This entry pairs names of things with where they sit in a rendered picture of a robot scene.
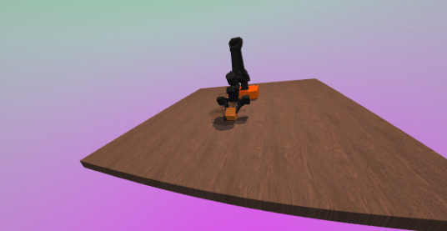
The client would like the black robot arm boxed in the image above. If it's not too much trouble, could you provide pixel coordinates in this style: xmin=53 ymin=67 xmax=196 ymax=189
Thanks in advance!
xmin=225 ymin=37 xmax=250 ymax=97

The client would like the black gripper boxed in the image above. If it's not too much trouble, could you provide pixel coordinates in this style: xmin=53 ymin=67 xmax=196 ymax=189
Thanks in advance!
xmin=217 ymin=94 xmax=250 ymax=113

